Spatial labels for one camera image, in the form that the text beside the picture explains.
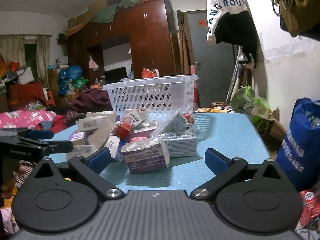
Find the purple box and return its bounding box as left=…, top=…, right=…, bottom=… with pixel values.
left=121, top=137, right=170, bottom=174

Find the red small box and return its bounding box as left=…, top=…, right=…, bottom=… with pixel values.
left=115, top=116, right=133, bottom=139

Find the pink floral blanket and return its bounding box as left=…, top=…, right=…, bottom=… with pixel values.
left=0, top=110, right=56, bottom=128

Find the white grey printed box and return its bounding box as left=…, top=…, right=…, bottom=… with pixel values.
left=160, top=131, right=197, bottom=157

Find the blue plastic bags pile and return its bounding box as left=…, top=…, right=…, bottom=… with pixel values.
left=57, top=66, right=89, bottom=97

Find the maroon clothes pile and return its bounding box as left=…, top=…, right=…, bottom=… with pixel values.
left=69, top=88, right=113, bottom=113

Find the white Kent box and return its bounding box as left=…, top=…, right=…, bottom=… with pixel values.
left=125, top=109, right=149, bottom=127

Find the blue shopping bag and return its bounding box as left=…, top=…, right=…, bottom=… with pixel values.
left=276, top=98, right=319, bottom=192

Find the green white plastic bag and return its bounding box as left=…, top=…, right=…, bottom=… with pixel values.
left=231, top=86, right=271, bottom=125

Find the beige curtain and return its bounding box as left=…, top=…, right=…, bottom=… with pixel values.
left=1, top=35, right=50, bottom=87

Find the white plastic laundry basket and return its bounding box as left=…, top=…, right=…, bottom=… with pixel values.
left=103, top=75, right=198, bottom=120

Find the grey door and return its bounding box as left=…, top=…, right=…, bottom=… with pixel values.
left=186, top=10, right=237, bottom=108

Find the orange white hanging bag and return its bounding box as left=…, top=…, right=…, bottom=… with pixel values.
left=142, top=68, right=159, bottom=79

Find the dark red wooden wardrobe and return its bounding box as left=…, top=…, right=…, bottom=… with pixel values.
left=67, top=0, right=181, bottom=84

